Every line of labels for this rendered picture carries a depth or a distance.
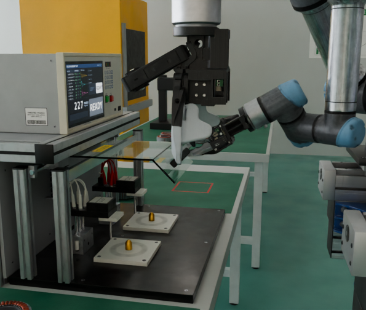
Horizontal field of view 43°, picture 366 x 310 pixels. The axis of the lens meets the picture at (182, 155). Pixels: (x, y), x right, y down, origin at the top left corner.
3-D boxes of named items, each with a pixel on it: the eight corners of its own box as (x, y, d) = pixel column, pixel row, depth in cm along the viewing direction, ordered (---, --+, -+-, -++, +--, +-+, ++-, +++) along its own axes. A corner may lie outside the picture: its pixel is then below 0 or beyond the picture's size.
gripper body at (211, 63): (225, 109, 70) (227, 25, 67) (168, 108, 71) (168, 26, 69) (229, 104, 77) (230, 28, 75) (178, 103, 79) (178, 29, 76)
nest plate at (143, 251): (161, 245, 137) (161, 240, 137) (147, 266, 123) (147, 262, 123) (112, 240, 140) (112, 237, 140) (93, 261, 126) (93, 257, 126)
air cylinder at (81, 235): (93, 244, 138) (93, 226, 137) (83, 254, 130) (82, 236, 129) (77, 243, 139) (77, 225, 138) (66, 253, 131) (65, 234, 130)
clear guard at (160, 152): (193, 162, 138) (193, 143, 136) (175, 184, 115) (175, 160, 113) (88, 157, 144) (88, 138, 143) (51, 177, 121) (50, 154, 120)
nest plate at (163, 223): (178, 218, 161) (178, 214, 160) (168, 233, 146) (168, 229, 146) (136, 214, 164) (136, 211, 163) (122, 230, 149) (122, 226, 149)
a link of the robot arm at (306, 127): (320, 154, 124) (305, 126, 117) (286, 147, 132) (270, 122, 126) (334, 131, 126) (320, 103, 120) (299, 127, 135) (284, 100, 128)
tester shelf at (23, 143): (139, 123, 172) (139, 111, 171) (53, 164, 107) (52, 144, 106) (30, 120, 180) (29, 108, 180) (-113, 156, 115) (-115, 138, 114)
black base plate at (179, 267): (224, 214, 170) (224, 208, 170) (192, 304, 109) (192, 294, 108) (102, 206, 179) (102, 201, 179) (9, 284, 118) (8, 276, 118)
